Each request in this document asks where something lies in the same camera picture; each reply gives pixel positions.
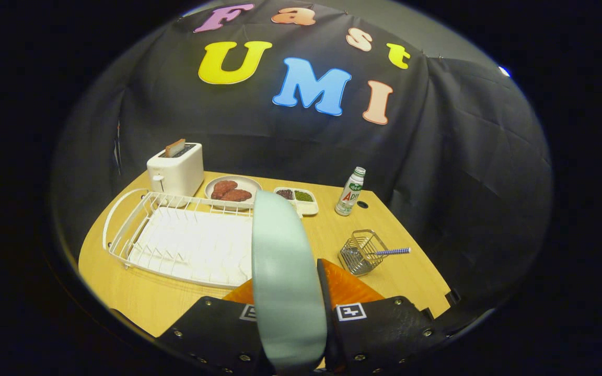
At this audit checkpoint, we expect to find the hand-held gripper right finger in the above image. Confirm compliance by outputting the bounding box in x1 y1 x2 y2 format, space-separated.
315 258 449 375

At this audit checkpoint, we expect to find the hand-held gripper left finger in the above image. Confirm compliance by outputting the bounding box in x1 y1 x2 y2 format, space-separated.
156 278 276 376

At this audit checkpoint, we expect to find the light green plate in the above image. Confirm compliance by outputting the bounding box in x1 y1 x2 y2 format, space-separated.
251 190 328 375

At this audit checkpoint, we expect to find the metal wire basket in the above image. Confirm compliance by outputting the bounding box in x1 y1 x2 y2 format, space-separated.
338 229 389 276

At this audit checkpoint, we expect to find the white spoon striped handle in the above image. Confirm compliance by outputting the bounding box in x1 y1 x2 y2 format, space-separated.
366 247 412 257

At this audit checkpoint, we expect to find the white dish rack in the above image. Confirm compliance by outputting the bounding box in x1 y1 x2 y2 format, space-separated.
102 189 260 289

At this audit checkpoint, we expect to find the beige plate with meat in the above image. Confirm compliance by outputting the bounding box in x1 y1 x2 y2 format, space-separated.
204 175 263 210

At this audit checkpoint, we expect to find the white divided bean tray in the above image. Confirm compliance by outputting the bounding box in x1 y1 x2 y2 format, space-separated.
273 187 319 217

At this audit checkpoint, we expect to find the white green-label drink bottle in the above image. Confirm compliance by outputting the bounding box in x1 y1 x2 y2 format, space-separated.
334 167 366 217

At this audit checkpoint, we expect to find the red meat patty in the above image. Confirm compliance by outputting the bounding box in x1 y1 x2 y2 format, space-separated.
211 180 239 200
220 189 253 203

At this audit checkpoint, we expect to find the white toaster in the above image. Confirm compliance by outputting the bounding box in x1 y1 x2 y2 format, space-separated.
146 142 205 198

